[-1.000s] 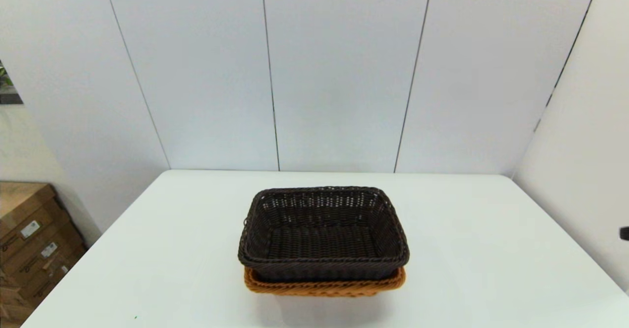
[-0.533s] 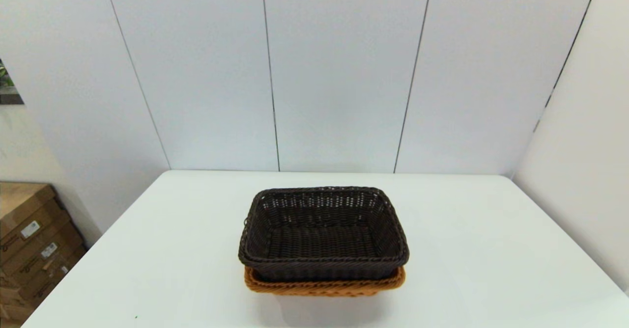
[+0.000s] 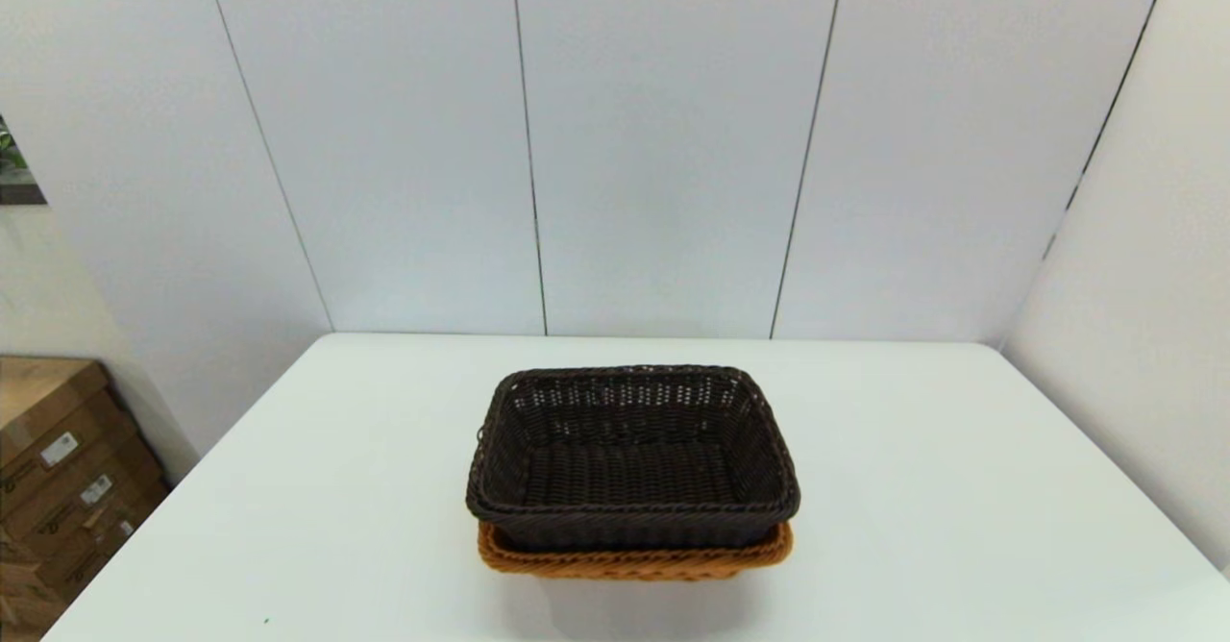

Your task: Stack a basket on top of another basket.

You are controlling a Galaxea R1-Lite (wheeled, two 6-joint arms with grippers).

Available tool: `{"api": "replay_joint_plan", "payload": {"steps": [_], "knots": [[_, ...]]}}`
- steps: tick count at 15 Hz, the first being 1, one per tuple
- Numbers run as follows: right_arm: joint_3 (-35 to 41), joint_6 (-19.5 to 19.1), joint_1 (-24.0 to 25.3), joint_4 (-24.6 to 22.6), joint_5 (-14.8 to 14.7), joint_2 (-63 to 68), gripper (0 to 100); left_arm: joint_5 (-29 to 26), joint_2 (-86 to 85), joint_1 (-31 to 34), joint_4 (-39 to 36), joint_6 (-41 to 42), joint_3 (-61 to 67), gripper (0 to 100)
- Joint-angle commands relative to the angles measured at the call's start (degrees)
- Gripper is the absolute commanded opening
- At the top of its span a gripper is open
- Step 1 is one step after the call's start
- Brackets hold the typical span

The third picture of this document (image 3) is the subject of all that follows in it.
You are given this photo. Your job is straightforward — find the dark brown wicker basket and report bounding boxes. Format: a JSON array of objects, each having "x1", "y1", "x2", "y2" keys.
[{"x1": 465, "y1": 365, "x2": 801, "y2": 553}]

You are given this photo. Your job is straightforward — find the orange wicker basket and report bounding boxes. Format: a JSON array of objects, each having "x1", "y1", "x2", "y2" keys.
[{"x1": 478, "y1": 520, "x2": 795, "y2": 581}]

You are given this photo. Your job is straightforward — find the cardboard box with white label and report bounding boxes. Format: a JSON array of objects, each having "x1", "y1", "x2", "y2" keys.
[
  {"x1": 0, "y1": 356, "x2": 124, "y2": 470},
  {"x1": 0, "y1": 421, "x2": 155, "y2": 542},
  {"x1": 34, "y1": 477, "x2": 172, "y2": 605}
]

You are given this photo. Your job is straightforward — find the framed plant picture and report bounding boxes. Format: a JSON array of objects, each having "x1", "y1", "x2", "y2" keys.
[{"x1": 0, "y1": 115, "x2": 48, "y2": 206}]

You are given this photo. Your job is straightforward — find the plain cardboard box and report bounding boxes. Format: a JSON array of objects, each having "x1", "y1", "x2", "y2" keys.
[{"x1": 0, "y1": 536, "x2": 68, "y2": 642}]

